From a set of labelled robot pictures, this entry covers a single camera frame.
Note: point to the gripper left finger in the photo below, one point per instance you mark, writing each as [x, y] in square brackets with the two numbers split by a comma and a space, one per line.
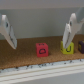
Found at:
[7, 30]

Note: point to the yellow block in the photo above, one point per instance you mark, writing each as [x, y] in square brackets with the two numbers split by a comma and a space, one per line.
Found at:
[67, 48]

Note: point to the pink block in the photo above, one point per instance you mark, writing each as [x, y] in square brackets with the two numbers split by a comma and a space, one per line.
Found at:
[42, 49]

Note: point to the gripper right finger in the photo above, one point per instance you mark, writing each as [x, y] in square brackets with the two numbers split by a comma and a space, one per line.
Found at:
[70, 30]

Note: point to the purple block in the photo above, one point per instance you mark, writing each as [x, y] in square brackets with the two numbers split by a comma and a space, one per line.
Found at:
[81, 46]

